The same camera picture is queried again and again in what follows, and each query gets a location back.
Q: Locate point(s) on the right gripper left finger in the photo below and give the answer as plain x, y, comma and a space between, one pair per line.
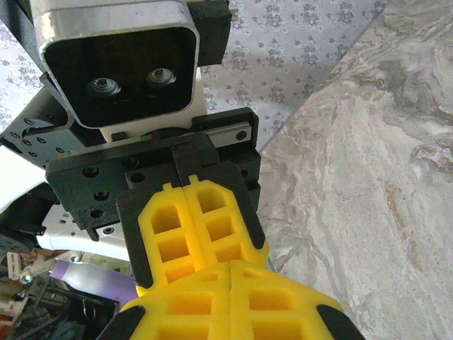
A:
219, 318

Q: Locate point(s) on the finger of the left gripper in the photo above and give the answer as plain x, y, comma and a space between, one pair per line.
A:
148, 226
230, 216

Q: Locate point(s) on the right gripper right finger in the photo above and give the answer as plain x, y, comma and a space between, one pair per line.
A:
240, 318

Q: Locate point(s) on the purple box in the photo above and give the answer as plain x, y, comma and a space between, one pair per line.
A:
92, 280

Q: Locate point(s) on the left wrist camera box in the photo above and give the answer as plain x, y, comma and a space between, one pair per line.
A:
120, 63

